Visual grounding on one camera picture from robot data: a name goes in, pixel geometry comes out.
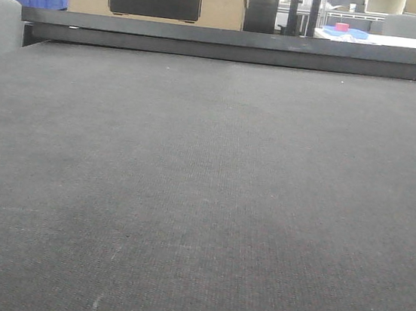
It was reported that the black conveyor belt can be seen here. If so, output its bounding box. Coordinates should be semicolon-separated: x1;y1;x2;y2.
0;42;416;311

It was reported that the black tall box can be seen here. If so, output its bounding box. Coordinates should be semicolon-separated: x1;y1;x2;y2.
243;0;280;34

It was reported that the blue flat tray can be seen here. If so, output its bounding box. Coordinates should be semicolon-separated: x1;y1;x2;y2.
323;26;369;40

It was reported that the pink tape roll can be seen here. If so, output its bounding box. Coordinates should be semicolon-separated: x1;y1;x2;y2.
335;22;349;32

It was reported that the white background table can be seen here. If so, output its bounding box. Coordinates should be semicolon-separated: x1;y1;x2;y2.
314;28;416;49

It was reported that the black conveyor side rail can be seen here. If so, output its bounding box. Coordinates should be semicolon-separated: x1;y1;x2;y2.
21;7;416;81

